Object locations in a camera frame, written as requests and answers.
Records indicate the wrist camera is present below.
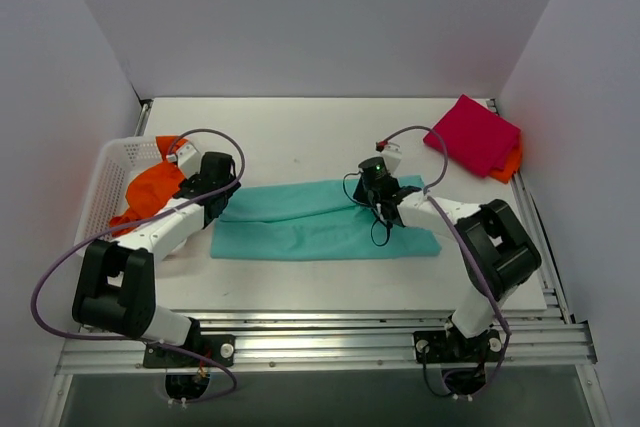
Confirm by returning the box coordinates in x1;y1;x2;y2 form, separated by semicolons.
376;141;402;175
166;142;202;178

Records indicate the folded magenta t-shirt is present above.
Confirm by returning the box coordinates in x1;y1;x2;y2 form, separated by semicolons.
423;95;521;178

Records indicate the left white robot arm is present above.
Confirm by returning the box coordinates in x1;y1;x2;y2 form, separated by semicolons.
72;152;240;366

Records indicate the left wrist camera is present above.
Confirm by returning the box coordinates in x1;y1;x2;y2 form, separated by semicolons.
166;142;202;178

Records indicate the orange t-shirt in basket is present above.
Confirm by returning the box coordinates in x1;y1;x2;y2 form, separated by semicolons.
109;136;185;227

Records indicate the aluminium mounting rail frame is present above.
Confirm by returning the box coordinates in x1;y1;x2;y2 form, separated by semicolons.
41;289;611;426

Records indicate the teal t-shirt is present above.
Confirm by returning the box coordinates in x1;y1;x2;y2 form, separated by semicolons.
210;179;441;261

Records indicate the folded orange t-shirt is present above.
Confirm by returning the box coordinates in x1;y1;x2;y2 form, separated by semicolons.
489;141;523;184

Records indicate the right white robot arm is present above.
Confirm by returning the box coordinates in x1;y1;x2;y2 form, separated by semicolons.
354;156;541;361

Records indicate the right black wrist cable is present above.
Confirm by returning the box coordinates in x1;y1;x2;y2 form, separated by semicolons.
342;171;401;248

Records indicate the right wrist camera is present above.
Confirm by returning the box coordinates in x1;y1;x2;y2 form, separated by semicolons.
376;141;402;175

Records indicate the white plastic basket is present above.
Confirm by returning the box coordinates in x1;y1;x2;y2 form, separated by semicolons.
73;135;201;261

